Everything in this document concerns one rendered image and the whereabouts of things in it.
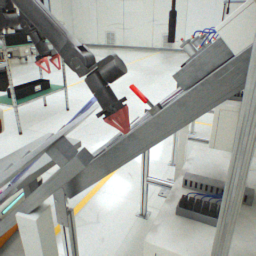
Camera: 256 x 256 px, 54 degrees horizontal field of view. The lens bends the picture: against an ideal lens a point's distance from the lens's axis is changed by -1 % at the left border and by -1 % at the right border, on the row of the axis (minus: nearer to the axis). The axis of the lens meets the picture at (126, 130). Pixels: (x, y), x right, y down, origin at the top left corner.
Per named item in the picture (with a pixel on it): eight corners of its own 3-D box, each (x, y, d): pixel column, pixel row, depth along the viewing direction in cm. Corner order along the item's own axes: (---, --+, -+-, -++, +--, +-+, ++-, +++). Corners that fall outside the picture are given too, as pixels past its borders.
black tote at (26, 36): (7, 46, 267) (6, 35, 262) (-4, 45, 274) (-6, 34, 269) (45, 41, 313) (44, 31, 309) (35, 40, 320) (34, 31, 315)
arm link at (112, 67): (82, 57, 79) (68, 62, 72) (108, 35, 74) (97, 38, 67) (103, 89, 82) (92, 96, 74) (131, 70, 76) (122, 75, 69)
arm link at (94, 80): (88, 76, 80) (79, 79, 75) (104, 64, 76) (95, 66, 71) (100, 95, 80) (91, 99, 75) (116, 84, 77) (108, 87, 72)
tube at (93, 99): (1, 196, 82) (-1, 193, 81) (4, 193, 83) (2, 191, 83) (95, 102, 56) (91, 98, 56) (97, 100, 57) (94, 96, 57)
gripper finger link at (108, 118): (141, 123, 79) (126, 98, 78) (132, 132, 74) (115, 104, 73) (126, 131, 83) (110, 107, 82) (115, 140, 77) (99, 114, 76)
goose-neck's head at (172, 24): (167, 31, 59) (168, 10, 57) (169, 31, 60) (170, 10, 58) (174, 31, 58) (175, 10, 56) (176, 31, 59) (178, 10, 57)
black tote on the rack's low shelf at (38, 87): (18, 99, 292) (16, 90, 287) (7, 98, 299) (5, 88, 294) (51, 87, 339) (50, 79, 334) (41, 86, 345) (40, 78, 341)
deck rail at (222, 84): (69, 199, 87) (58, 185, 87) (73, 196, 88) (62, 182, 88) (274, 70, 46) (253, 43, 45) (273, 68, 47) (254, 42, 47)
